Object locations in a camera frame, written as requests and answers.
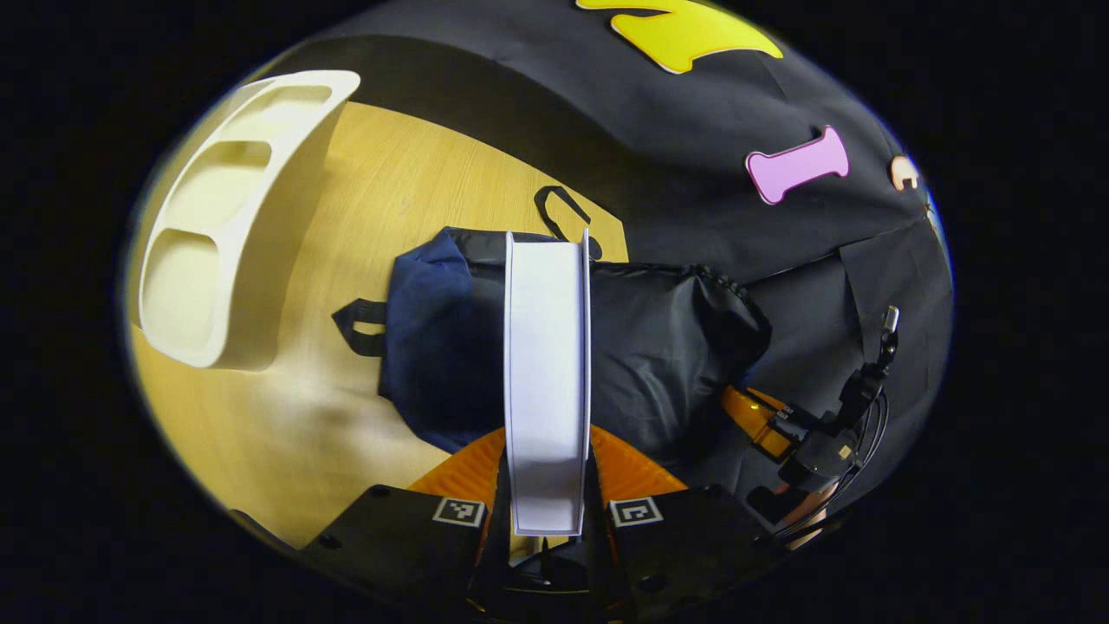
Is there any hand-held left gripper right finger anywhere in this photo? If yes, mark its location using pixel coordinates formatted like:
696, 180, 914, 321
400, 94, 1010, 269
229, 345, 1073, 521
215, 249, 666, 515
585, 425, 781, 609

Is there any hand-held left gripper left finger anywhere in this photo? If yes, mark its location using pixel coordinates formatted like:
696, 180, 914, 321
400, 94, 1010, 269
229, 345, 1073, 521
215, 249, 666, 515
303, 426, 514, 612

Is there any blue schoolbag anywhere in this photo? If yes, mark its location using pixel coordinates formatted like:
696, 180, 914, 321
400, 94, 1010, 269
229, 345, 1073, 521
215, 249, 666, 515
332, 185, 774, 456

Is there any white cover book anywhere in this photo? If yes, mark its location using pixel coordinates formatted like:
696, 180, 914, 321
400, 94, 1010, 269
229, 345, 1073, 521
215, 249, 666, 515
504, 228, 592, 536

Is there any white plastic bookshelf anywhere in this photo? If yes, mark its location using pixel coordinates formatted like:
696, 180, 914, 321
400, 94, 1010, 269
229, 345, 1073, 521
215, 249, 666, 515
137, 69, 362, 372

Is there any black backdrop cloth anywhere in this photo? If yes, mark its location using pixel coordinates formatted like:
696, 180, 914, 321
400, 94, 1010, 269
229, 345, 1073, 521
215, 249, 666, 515
251, 0, 954, 521

